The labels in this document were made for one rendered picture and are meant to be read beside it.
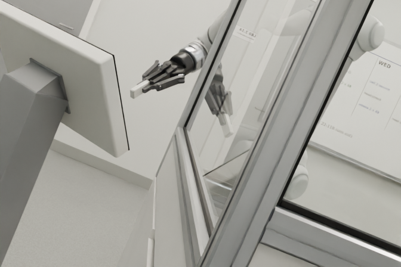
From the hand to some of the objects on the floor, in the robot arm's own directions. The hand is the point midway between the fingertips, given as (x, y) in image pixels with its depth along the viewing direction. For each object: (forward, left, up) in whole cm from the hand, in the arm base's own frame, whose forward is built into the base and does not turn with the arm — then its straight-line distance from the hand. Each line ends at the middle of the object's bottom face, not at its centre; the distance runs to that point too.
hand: (139, 89), depth 170 cm
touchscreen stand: (+18, -18, -111) cm, 114 cm away
